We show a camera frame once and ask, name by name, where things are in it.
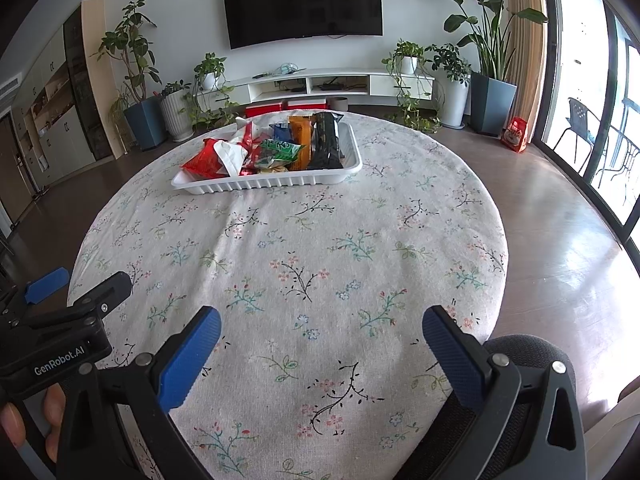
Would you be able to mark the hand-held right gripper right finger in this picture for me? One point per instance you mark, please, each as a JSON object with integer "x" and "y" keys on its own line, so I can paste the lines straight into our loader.
{"x": 450, "y": 355}

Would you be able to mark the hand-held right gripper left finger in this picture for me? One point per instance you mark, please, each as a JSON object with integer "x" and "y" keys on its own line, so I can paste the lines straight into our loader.
{"x": 192, "y": 360}

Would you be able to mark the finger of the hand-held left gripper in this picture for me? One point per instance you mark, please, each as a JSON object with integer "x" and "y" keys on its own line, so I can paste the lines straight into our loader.
{"x": 107, "y": 292}
{"x": 47, "y": 285}

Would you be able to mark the white and red snack packet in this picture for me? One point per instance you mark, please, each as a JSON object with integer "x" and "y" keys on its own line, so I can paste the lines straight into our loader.
{"x": 232, "y": 157}

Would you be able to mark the fruit-print snack packet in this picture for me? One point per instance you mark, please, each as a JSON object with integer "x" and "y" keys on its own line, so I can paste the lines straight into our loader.
{"x": 247, "y": 170}

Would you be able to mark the white plastic tray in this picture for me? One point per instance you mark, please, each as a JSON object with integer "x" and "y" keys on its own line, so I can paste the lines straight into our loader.
{"x": 280, "y": 182}

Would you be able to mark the green snack packet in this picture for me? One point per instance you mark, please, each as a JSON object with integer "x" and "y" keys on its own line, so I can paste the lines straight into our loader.
{"x": 280, "y": 149}

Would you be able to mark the dark blue snack packet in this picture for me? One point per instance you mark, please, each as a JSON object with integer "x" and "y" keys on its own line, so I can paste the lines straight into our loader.
{"x": 281, "y": 131}

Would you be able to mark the black snack packet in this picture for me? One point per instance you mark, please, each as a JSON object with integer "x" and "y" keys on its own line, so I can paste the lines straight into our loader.
{"x": 325, "y": 145}

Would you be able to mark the orange snack packet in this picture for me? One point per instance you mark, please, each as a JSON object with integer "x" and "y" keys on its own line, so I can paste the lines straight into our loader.
{"x": 301, "y": 140}

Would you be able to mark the person's left hand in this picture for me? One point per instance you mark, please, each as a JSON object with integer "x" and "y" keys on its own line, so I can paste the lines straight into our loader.
{"x": 52, "y": 405}

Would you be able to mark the grey office chair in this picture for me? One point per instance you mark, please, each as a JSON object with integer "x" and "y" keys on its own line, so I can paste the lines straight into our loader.
{"x": 530, "y": 347}

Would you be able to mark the tall plant in blue pot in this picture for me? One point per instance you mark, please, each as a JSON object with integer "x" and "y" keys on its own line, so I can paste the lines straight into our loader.
{"x": 145, "y": 127}

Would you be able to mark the beige sofa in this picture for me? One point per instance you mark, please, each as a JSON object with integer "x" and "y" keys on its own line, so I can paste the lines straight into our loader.
{"x": 620, "y": 430}

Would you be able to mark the plant in ribbed white pot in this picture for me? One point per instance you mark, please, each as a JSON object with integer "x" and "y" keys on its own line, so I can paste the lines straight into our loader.
{"x": 176, "y": 115}

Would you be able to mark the red bag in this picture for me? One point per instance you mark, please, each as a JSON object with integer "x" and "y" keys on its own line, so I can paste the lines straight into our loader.
{"x": 515, "y": 135}

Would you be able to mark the vine plant in white pot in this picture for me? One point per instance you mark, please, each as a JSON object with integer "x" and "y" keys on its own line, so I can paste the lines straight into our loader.
{"x": 209, "y": 80}
{"x": 408, "y": 64}

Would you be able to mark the bushy plant in tall white pot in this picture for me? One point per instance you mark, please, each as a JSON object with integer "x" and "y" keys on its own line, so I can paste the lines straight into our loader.
{"x": 454, "y": 102}

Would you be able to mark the large-leaf plant in grey pot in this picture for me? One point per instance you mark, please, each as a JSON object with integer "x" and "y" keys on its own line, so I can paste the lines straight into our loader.
{"x": 492, "y": 105}

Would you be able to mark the balcony table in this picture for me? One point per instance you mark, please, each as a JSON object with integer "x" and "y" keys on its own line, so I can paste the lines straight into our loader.
{"x": 625, "y": 147}

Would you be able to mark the empty grey flower pot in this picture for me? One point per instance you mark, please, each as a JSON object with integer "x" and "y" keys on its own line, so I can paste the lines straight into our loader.
{"x": 338, "y": 104}

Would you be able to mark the black balcony chair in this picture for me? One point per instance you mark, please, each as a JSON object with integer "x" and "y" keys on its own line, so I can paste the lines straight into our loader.
{"x": 577, "y": 110}

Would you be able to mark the white TV cabinet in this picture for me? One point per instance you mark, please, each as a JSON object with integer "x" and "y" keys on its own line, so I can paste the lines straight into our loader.
{"x": 380, "y": 85}

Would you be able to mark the black set-top box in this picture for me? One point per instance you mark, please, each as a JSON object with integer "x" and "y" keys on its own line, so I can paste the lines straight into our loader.
{"x": 331, "y": 85}

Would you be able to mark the black-framed glass door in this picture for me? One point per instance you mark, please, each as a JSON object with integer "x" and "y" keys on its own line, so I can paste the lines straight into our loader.
{"x": 616, "y": 110}

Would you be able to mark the beige curtain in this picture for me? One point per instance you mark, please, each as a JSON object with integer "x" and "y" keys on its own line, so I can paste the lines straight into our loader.
{"x": 532, "y": 50}

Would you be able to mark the wall cabinets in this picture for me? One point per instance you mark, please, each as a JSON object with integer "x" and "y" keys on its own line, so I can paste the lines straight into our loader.
{"x": 60, "y": 130}

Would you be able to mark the wall television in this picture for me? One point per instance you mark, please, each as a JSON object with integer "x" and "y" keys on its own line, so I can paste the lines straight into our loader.
{"x": 300, "y": 5}

